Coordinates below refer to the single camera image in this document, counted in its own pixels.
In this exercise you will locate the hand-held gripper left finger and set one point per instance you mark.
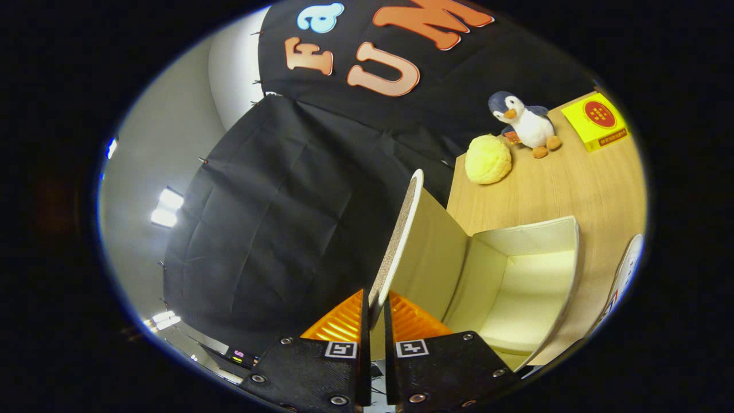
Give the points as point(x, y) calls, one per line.
point(365, 373)

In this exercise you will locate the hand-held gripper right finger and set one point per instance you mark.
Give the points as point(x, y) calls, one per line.
point(390, 373)

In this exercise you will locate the beige fabric storage box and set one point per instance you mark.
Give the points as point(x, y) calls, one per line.
point(516, 287)

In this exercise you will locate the white canvas shoe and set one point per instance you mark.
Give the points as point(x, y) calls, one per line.
point(626, 272)

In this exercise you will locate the dark device with lit display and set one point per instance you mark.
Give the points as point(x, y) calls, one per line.
point(241, 357)

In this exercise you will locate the black backdrop cloth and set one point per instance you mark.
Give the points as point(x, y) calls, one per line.
point(287, 229)

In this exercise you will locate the yellow round plush toy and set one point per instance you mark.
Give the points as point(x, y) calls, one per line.
point(487, 160)

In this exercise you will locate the small ceiling light panel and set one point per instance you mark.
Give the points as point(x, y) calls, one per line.
point(166, 206)

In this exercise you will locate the penguin plush toy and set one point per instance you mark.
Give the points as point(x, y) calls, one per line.
point(530, 127)

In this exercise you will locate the yellow book with red circle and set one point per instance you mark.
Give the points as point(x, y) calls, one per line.
point(596, 123)

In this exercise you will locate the large ceiling light panel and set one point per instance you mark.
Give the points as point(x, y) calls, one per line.
point(110, 148)

